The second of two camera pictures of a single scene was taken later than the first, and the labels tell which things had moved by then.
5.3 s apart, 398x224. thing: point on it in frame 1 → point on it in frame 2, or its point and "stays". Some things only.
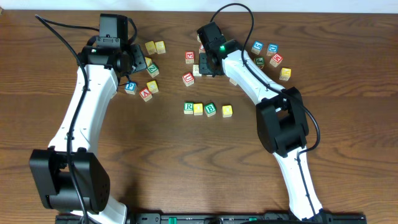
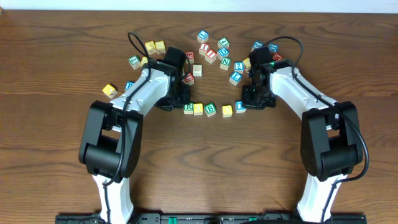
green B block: [210, 109] stays
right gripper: [203, 68] → [249, 103]
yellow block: [227, 111] stays
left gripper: [137, 58] → [181, 97]
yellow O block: [198, 109] stays
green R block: [188, 107] stays
